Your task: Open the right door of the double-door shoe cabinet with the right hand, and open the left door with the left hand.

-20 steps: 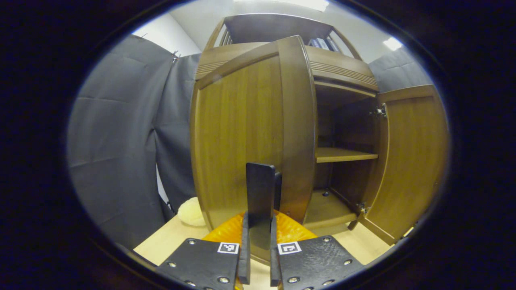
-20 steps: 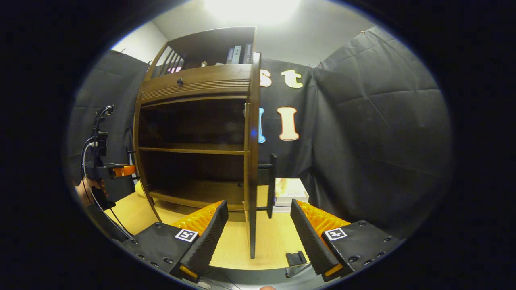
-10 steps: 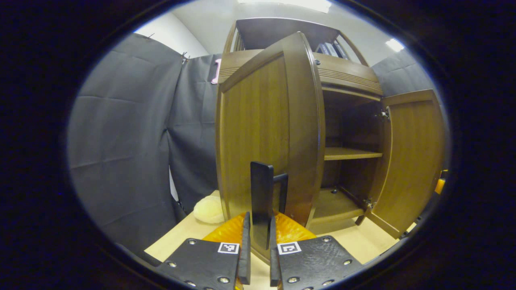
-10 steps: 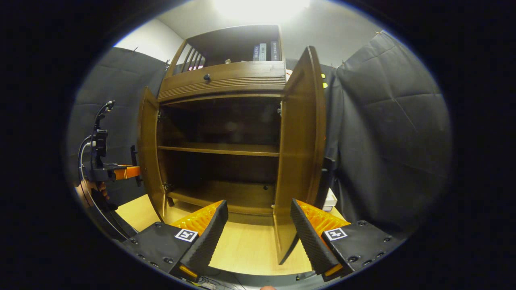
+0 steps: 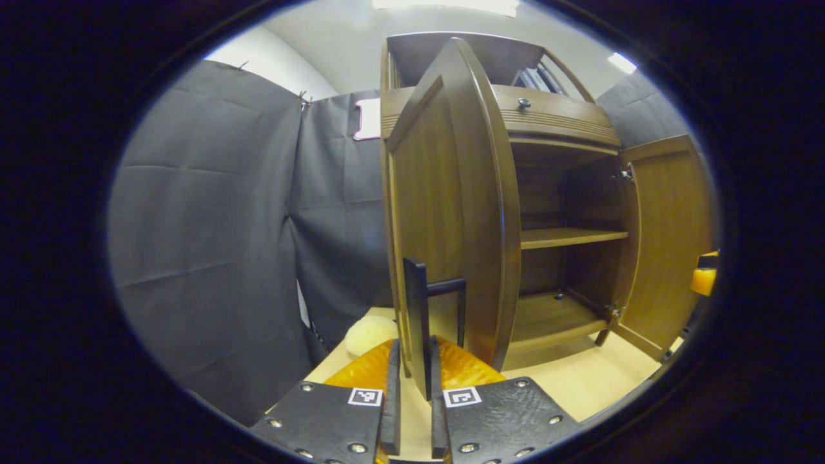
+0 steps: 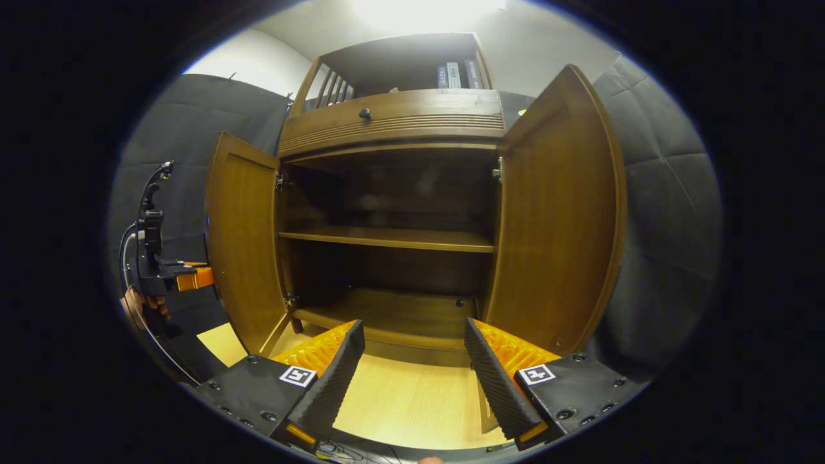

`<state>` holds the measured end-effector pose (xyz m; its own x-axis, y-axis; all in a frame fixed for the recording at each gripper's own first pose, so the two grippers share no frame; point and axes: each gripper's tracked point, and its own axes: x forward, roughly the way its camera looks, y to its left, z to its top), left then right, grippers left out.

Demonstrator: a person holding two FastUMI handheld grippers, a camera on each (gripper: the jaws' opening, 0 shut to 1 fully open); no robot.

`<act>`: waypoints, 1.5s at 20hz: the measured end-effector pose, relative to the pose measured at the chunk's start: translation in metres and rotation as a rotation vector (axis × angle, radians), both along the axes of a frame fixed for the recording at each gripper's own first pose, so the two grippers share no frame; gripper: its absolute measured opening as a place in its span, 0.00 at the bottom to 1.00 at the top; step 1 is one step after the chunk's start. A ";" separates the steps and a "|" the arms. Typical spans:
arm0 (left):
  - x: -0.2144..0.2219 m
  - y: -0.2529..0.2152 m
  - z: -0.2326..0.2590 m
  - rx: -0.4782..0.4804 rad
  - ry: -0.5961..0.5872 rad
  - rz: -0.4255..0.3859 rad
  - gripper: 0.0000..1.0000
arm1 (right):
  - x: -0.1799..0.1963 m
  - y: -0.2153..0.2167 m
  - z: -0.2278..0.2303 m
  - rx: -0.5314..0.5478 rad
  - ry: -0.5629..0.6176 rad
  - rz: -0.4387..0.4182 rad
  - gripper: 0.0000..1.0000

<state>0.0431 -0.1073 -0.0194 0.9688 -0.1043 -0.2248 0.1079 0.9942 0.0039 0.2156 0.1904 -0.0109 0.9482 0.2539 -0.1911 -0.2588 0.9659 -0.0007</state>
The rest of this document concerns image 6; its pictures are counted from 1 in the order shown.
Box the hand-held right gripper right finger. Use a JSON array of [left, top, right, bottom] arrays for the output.
[[464, 317, 648, 445]]

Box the wooden cabinet drawer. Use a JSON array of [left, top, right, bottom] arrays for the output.
[[278, 89, 507, 159]]

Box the wooden double-door shoe cabinet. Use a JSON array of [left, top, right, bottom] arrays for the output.
[[205, 32, 627, 368]]

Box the wooden inner shelf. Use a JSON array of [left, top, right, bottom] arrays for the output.
[[278, 226, 496, 253]]

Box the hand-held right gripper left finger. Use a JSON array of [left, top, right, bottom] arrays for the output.
[[193, 320, 365, 447]]

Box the wooden cabinet door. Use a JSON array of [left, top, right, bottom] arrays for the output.
[[483, 63, 627, 356], [205, 132, 291, 356]]

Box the black cable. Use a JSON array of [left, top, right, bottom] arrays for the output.
[[118, 222, 202, 387]]

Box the ceiling light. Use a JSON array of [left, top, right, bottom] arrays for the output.
[[351, 0, 507, 19]]

